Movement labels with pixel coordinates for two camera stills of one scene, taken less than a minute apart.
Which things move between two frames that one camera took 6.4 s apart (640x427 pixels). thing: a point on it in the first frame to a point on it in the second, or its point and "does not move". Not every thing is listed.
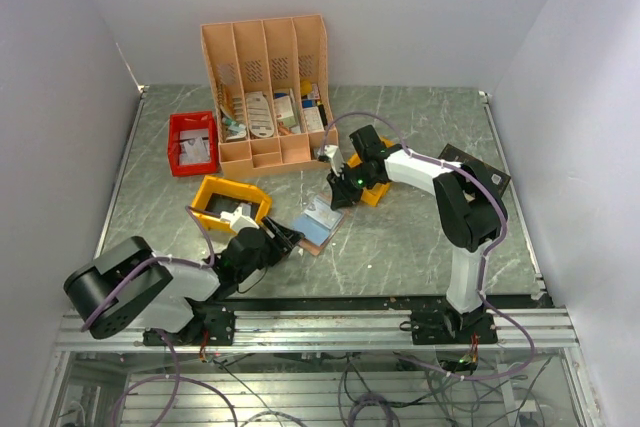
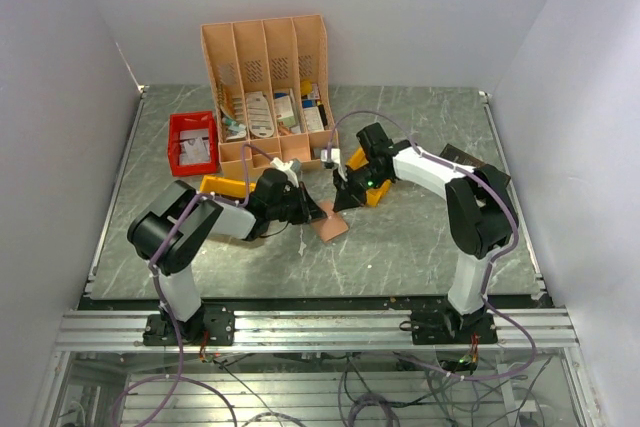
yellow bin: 373,194 does not move
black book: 499,178 does not move
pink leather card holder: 316,249 to 331,226
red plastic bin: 192,121 does not move
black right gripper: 341,198 does not move
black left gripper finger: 284,237 to 315,211
